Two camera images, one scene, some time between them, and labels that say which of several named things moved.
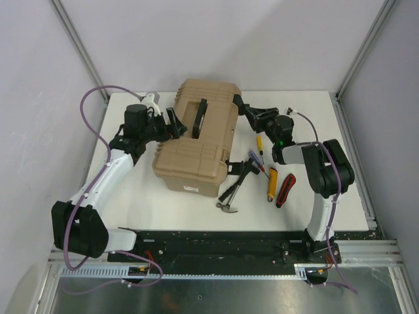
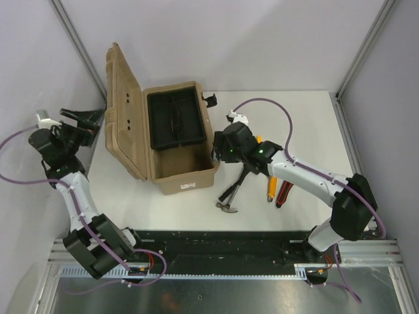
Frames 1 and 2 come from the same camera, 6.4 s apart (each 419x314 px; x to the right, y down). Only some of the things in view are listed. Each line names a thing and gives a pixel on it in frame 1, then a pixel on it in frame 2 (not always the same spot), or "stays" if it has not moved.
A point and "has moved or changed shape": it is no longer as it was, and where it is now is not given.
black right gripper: (257, 116) -> (220, 140)
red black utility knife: (289, 182) stays
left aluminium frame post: (61, 11) stays
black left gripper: (175, 131) -> (84, 116)
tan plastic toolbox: (199, 165) has moved or changed shape
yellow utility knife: (273, 184) stays
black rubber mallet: (248, 167) stays
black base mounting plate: (220, 251) stays
